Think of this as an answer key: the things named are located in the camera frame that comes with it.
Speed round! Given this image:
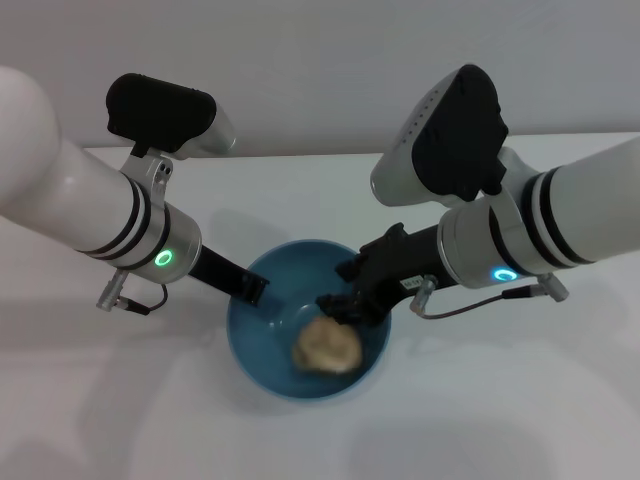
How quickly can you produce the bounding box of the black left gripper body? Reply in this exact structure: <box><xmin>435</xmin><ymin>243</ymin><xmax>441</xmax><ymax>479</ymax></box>
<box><xmin>187</xmin><ymin>244</ymin><xmax>251</xmax><ymax>301</ymax></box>

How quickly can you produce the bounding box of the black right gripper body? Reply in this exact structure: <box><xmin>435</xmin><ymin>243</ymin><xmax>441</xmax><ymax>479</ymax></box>
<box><xmin>352</xmin><ymin>222</ymin><xmax>454</xmax><ymax>326</ymax></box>

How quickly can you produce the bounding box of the beige egg yolk pastry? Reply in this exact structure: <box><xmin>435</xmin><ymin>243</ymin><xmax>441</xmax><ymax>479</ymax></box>
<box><xmin>291</xmin><ymin>317</ymin><xmax>364</xmax><ymax>375</ymax></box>

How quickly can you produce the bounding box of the blue bowl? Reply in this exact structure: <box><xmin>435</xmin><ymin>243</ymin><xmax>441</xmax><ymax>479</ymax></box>
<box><xmin>226</xmin><ymin>238</ymin><xmax>392</xmax><ymax>401</ymax></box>

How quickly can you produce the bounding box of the left arm cable with plug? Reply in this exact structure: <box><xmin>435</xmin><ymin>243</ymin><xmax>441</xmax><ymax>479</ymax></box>
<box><xmin>96</xmin><ymin>279</ymin><xmax>169</xmax><ymax>317</ymax></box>

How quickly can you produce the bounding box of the silver left camera bracket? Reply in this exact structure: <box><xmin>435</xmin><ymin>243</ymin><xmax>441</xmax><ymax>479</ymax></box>
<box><xmin>119</xmin><ymin>149</ymin><xmax>175</xmax><ymax>201</ymax></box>

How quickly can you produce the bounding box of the silver camera bracket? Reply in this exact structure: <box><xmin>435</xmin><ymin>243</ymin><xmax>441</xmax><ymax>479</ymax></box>
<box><xmin>492</xmin><ymin>147</ymin><xmax>541</xmax><ymax>211</ymax></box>
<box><xmin>119</xmin><ymin>149</ymin><xmax>175</xmax><ymax>201</ymax></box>

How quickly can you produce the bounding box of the silver right camera bracket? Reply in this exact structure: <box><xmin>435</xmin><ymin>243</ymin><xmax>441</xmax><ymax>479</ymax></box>
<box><xmin>492</xmin><ymin>147</ymin><xmax>541</xmax><ymax>211</ymax></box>

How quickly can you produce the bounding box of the right arm cable with plugs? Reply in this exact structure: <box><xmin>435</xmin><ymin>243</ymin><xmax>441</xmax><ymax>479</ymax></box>
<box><xmin>409</xmin><ymin>273</ymin><xmax>571</xmax><ymax>320</ymax></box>

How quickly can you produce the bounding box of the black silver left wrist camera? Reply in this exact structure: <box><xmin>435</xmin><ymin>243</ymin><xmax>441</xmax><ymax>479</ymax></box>
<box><xmin>104</xmin><ymin>73</ymin><xmax>237</xmax><ymax>161</ymax></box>

